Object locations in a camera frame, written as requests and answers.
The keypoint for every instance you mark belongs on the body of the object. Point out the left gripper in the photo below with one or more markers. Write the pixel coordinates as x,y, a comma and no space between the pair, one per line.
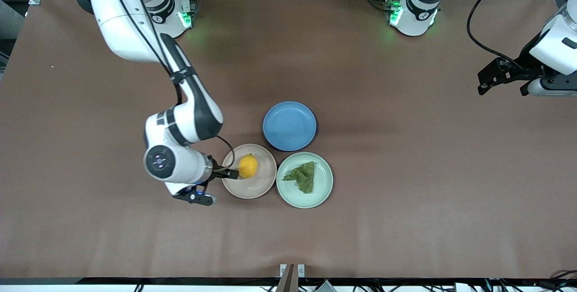
521,72

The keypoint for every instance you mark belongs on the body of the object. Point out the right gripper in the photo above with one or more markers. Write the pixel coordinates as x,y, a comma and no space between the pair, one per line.
219,172

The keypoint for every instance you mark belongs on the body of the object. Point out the yellow lemon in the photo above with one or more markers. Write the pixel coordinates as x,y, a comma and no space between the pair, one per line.
248,166

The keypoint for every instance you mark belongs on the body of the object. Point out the green lettuce leaf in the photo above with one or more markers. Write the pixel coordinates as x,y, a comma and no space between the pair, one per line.
304,175

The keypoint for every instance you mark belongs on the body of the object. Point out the right white Franka arm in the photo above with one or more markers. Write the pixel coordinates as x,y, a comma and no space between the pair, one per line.
121,21

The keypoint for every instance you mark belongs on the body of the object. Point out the beige pink plate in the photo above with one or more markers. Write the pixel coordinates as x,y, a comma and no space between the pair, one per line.
252,188

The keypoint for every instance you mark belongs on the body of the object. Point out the blue plate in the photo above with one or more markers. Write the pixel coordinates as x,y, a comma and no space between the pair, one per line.
288,125

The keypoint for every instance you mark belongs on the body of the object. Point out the mint green plate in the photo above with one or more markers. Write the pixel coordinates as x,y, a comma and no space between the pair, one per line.
322,193

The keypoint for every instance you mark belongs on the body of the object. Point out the metal bracket with post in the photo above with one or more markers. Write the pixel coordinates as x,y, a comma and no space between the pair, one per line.
290,276

